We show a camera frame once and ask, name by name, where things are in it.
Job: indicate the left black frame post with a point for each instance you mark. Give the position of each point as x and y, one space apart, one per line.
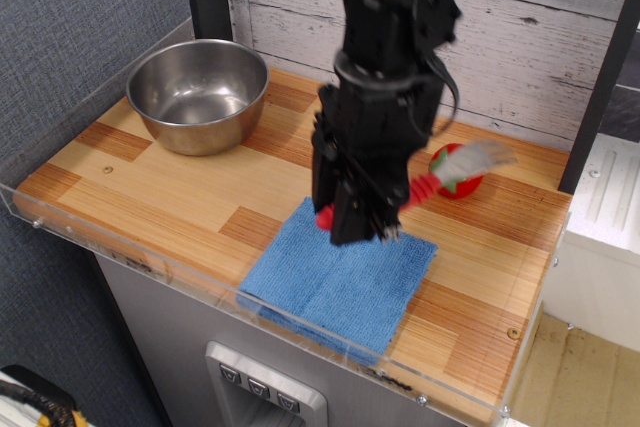
211 19

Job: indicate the grey toy fridge cabinet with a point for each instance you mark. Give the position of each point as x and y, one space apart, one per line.
165 337

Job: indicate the blue folded cloth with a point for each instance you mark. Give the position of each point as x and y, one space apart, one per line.
348 298

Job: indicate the white toy sink unit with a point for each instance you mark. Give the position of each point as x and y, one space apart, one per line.
593 281

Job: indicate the red handled metal fork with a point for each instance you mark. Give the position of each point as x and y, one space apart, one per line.
454 164

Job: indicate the black frame post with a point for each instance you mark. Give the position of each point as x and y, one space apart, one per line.
611 67
211 19

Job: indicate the stainless steel bowl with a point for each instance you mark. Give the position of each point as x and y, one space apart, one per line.
200 97

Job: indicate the silver dispenser button panel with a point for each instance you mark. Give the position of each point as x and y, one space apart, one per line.
250 393

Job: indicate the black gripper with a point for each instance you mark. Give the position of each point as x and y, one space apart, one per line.
352 118

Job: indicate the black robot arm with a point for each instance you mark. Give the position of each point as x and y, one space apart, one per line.
388 44

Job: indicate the right black frame post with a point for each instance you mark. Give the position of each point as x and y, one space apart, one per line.
611 67

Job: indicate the red toy strawberry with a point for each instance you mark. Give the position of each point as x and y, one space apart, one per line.
459 189

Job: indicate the yellow tape piece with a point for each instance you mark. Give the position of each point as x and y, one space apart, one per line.
63 418

